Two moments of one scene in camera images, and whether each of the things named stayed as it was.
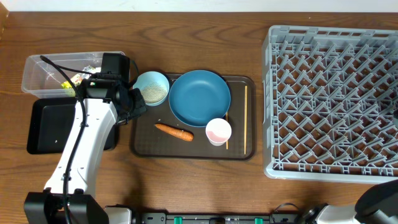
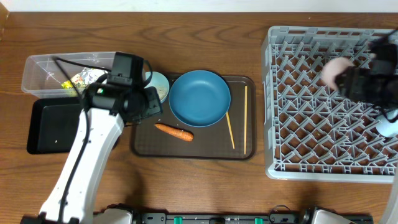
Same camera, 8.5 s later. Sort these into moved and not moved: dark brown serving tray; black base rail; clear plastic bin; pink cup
Moved: pink cup
Not moved: black base rail; dark brown serving tray; clear plastic bin
